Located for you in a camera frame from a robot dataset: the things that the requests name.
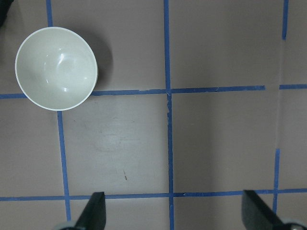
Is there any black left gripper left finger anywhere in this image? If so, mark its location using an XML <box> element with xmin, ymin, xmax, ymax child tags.
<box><xmin>75</xmin><ymin>192</ymin><xmax>106</xmax><ymax>230</ymax></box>

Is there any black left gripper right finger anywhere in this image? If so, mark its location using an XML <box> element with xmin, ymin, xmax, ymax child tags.
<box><xmin>241</xmin><ymin>189</ymin><xmax>307</xmax><ymax>230</ymax></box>

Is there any white ceramic bowl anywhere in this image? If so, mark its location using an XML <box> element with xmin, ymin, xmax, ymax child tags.
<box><xmin>14</xmin><ymin>27</ymin><xmax>98</xmax><ymax>111</ymax></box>

